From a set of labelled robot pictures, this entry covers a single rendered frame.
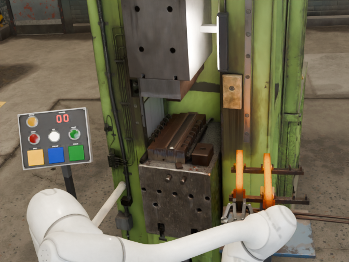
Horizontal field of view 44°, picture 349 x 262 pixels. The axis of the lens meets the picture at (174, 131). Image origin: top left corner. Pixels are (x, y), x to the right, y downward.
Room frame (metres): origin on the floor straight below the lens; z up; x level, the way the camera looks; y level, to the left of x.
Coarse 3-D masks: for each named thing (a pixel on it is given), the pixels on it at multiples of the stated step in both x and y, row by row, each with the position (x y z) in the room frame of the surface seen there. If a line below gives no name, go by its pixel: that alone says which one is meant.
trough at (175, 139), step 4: (188, 116) 2.24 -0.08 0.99; (192, 116) 2.25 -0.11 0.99; (188, 120) 2.21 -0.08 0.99; (184, 124) 2.16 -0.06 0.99; (188, 124) 2.16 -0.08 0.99; (180, 128) 2.11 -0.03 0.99; (184, 128) 2.11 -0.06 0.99; (180, 132) 2.07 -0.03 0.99; (176, 136) 2.03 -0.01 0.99; (180, 136) 2.03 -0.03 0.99; (172, 140) 1.98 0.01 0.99; (176, 140) 1.98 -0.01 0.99; (172, 144) 1.95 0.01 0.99; (168, 148) 1.91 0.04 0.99
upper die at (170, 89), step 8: (200, 72) 2.19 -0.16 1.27; (144, 80) 1.92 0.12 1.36; (152, 80) 1.91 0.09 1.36; (160, 80) 1.89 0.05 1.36; (168, 80) 1.88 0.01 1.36; (176, 80) 1.87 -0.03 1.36; (192, 80) 2.04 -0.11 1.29; (144, 88) 1.92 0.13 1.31; (152, 88) 1.91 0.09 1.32; (160, 88) 1.90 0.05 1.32; (168, 88) 1.88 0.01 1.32; (176, 88) 1.87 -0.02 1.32; (184, 88) 1.92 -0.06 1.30; (144, 96) 1.93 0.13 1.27; (152, 96) 1.91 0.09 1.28; (160, 96) 1.90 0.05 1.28; (168, 96) 1.88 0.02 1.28; (176, 96) 1.87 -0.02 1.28
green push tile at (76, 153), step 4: (68, 148) 1.90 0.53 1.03; (72, 148) 1.90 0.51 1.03; (76, 148) 1.90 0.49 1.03; (80, 148) 1.90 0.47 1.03; (72, 152) 1.89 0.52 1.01; (76, 152) 1.89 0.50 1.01; (80, 152) 1.89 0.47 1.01; (72, 156) 1.88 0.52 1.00; (76, 156) 1.88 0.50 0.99; (80, 156) 1.88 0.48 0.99; (84, 156) 1.88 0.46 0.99; (72, 160) 1.87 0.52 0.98; (76, 160) 1.87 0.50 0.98
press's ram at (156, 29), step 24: (120, 0) 1.95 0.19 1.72; (144, 0) 1.91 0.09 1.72; (168, 0) 1.87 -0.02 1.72; (192, 0) 1.93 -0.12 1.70; (144, 24) 1.91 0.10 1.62; (168, 24) 1.87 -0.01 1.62; (192, 24) 1.91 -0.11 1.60; (216, 24) 2.03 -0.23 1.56; (144, 48) 1.92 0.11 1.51; (168, 48) 1.88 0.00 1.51; (192, 48) 1.90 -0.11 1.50; (144, 72) 1.92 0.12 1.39; (168, 72) 1.88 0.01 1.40; (192, 72) 1.88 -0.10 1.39
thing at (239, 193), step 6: (240, 150) 1.72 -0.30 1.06; (240, 156) 1.66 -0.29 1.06; (240, 162) 1.61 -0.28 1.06; (240, 168) 1.55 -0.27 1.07; (240, 174) 1.50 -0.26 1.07; (240, 180) 1.46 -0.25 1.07; (240, 186) 1.41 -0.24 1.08; (234, 192) 1.38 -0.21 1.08; (240, 192) 1.35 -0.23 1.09; (240, 198) 1.31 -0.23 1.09; (240, 204) 1.29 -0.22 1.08; (240, 210) 1.29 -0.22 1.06
